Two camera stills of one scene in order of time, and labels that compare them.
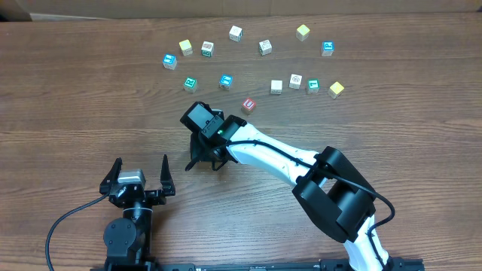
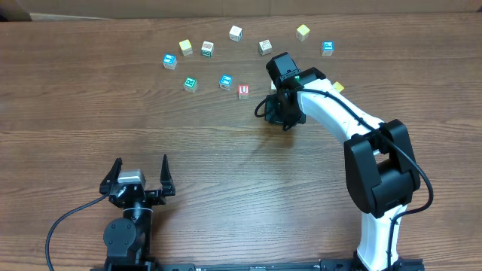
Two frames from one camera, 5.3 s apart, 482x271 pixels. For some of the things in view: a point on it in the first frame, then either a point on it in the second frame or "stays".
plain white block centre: x=276 y=86 stays
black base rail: x=416 y=265 stays
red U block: x=248 y=104 → x=243 y=91
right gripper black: x=197 y=153 → x=273 y=117
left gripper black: x=158 y=196 stays
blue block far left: x=169 y=61 stays
